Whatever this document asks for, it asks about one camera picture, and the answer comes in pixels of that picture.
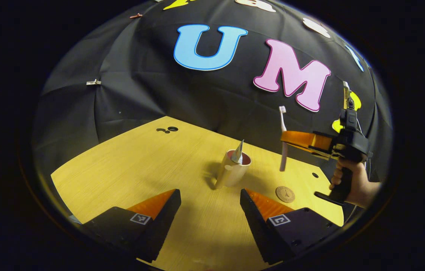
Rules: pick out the round brown coaster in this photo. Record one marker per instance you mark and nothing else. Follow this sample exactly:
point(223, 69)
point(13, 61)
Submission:
point(285, 194)

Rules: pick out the pale purple toothbrush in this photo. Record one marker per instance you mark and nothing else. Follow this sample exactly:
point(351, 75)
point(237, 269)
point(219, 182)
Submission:
point(283, 158)

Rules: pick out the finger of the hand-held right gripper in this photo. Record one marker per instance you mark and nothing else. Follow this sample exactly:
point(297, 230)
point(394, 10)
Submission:
point(306, 141)

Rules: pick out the white toothpaste tube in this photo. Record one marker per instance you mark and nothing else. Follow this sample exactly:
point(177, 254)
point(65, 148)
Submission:
point(238, 154)

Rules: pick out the beige cup with brown inside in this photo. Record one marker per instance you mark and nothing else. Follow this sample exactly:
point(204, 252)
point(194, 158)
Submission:
point(233, 175)

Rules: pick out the white clip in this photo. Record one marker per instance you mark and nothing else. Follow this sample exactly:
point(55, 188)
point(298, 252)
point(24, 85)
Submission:
point(93, 82)

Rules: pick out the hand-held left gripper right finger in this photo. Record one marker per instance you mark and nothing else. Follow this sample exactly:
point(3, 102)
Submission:
point(255, 226)

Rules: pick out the red clip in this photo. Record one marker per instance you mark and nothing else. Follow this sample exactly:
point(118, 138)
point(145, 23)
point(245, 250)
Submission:
point(135, 15)

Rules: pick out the black backdrop cloth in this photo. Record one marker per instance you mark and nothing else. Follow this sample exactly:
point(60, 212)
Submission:
point(205, 98)

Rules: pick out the wooden desktop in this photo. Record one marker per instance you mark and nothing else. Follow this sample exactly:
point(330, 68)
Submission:
point(141, 162)

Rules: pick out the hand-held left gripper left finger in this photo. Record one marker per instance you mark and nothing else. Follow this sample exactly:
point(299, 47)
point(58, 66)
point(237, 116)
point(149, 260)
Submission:
point(163, 222)

